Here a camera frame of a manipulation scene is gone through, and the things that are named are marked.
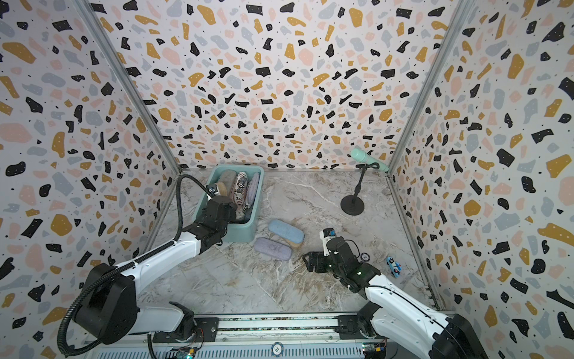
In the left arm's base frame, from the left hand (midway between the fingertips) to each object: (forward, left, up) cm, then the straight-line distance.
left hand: (229, 203), depth 86 cm
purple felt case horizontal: (-12, -17, -15) cm, 25 cm away
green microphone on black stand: (+11, -54, -17) cm, 57 cm away
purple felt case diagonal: (+7, -9, +1) cm, 11 cm away
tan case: (-10, -25, -16) cm, 31 cm away
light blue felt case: (-6, -22, -12) cm, 26 cm away
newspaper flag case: (+7, -3, -2) cm, 8 cm away
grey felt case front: (+14, +3, 0) cm, 14 cm away
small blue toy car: (-20, -65, -17) cm, 70 cm away
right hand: (-18, -33, -9) cm, 39 cm away
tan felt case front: (+3, +2, +6) cm, 6 cm away
